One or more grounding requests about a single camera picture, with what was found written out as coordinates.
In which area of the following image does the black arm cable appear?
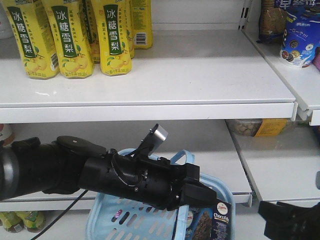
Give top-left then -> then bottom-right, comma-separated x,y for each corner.
31,188 -> 88,240

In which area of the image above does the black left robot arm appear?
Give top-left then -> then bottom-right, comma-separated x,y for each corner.
0,136 -> 217,211

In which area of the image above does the navy Danisa cookie box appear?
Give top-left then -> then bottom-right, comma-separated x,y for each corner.
185,200 -> 232,240

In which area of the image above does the white upper store shelf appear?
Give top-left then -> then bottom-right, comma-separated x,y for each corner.
0,30 -> 320,126

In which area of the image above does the white store shelf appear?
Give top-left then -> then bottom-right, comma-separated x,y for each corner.
0,119 -> 320,211
0,30 -> 320,126

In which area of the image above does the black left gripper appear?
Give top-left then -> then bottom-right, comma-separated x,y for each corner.
78,153 -> 217,211

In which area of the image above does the light blue plastic basket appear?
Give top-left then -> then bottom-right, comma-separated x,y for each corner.
85,150 -> 236,240

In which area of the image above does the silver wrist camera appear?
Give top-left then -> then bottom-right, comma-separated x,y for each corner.
138,123 -> 168,155

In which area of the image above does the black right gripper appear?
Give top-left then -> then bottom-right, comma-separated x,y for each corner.
258,201 -> 320,240

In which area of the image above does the brown biscuit pack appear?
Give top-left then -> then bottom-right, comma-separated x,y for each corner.
258,0 -> 287,43

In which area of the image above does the yellow pear drink bottle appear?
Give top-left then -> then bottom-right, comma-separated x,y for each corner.
91,0 -> 132,76
131,0 -> 153,49
42,0 -> 94,79
0,0 -> 60,80

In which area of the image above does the clear plastic cracker tub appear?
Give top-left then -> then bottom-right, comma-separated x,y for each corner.
225,118 -> 298,137

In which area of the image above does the blue Oreo cookie tub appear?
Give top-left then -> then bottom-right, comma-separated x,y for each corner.
279,4 -> 320,68

